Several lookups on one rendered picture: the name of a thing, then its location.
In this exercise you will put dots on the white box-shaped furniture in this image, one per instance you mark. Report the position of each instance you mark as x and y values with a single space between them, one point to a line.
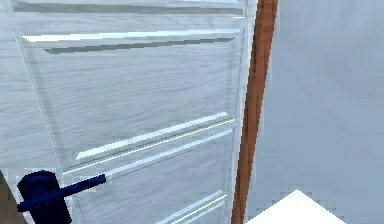
295 210

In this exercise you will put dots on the white panelled room door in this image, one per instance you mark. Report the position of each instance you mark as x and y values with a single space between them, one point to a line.
133 86

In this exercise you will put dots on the brown wooden door frame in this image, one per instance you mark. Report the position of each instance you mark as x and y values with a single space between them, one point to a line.
255 100

